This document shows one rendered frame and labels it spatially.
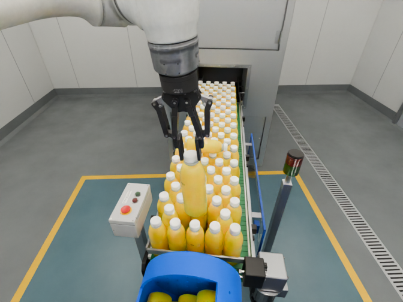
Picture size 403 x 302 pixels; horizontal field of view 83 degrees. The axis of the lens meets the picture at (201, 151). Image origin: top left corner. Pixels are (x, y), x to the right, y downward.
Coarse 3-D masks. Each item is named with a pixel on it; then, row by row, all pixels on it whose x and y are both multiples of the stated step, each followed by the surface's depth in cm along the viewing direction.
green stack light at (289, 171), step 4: (284, 164) 95; (284, 168) 95; (288, 168) 93; (292, 168) 92; (296, 168) 91; (284, 172) 95; (288, 172) 93; (292, 172) 93; (296, 172) 93; (292, 176) 94
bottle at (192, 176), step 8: (184, 168) 59; (192, 168) 59; (200, 168) 60; (184, 176) 60; (192, 176) 59; (200, 176) 60; (184, 184) 61; (192, 184) 60; (200, 184) 61; (184, 192) 63; (192, 192) 62; (200, 192) 62; (184, 200) 65; (192, 200) 63; (200, 200) 64; (184, 208) 68; (192, 208) 65; (200, 208) 65; (192, 216) 67
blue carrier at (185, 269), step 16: (160, 256) 61; (176, 256) 59; (192, 256) 58; (208, 256) 59; (160, 272) 57; (176, 272) 56; (192, 272) 55; (208, 272) 56; (224, 272) 58; (144, 288) 65; (160, 288) 73; (176, 288) 72; (192, 288) 71; (208, 288) 70; (224, 288) 55; (240, 288) 62
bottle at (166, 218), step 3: (174, 210) 89; (165, 213) 88; (174, 213) 89; (177, 213) 91; (162, 216) 90; (165, 216) 88; (168, 216) 88; (171, 216) 88; (174, 216) 89; (177, 216) 90; (162, 219) 90; (165, 219) 88; (168, 219) 88; (165, 222) 89; (168, 222) 88; (168, 225) 89
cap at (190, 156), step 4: (184, 152) 59; (188, 152) 59; (192, 152) 59; (196, 152) 59; (184, 156) 58; (188, 156) 58; (192, 156) 58; (196, 156) 58; (184, 160) 59; (188, 160) 58; (192, 160) 58; (196, 160) 59
